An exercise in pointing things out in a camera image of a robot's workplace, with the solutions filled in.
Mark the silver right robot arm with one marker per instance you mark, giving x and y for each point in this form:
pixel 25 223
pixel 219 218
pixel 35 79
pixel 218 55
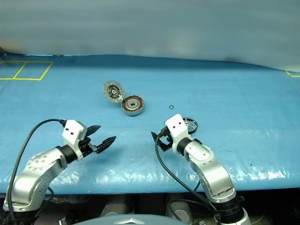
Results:
pixel 208 168

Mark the dark grey rounded cylinder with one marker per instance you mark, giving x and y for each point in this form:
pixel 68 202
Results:
pixel 113 207
pixel 180 211

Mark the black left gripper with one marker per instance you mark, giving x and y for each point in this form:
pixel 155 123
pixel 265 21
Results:
pixel 85 147

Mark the yellow tape double square marking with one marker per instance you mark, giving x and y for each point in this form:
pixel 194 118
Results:
pixel 21 70

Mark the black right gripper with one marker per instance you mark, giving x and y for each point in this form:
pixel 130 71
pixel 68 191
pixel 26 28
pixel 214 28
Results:
pixel 165 137

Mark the grey robot torso shell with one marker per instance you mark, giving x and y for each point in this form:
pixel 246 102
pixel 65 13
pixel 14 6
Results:
pixel 131 220

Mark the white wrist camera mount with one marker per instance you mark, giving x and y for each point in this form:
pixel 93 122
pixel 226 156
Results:
pixel 178 126
pixel 71 131

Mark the blue plastic table cover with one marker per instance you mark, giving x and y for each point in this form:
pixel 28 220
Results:
pixel 211 93

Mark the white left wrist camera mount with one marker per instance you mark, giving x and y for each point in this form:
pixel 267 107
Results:
pixel 71 131

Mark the round finned silver motor cover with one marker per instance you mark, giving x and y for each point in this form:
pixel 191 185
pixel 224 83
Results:
pixel 113 92

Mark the silver motor stator copper coils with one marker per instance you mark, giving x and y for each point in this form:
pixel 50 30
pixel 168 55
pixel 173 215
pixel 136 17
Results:
pixel 132 106

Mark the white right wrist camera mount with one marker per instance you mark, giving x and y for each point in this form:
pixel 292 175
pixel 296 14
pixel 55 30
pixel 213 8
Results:
pixel 178 126

